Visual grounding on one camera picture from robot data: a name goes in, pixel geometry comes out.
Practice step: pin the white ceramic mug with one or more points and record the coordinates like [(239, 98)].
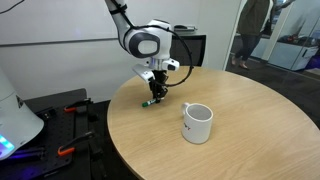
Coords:
[(196, 131)]

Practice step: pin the person in olive jacket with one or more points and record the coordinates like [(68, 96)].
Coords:
[(253, 16)]

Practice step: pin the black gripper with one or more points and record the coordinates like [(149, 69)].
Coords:
[(160, 76)]

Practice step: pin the flat grey device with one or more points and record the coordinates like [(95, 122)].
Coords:
[(185, 28)]

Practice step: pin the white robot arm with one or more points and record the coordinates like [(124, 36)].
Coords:
[(146, 33)]

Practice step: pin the green capped whiteboard marker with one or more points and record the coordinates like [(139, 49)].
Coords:
[(146, 104)]

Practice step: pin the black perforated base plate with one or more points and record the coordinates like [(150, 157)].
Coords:
[(56, 126)]

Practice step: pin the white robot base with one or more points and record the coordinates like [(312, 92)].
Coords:
[(16, 123)]

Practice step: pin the black mesh office chair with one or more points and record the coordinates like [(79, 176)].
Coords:
[(196, 50)]

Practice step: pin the white low cabinet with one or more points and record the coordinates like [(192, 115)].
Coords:
[(286, 55)]

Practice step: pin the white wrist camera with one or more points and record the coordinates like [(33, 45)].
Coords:
[(142, 72)]

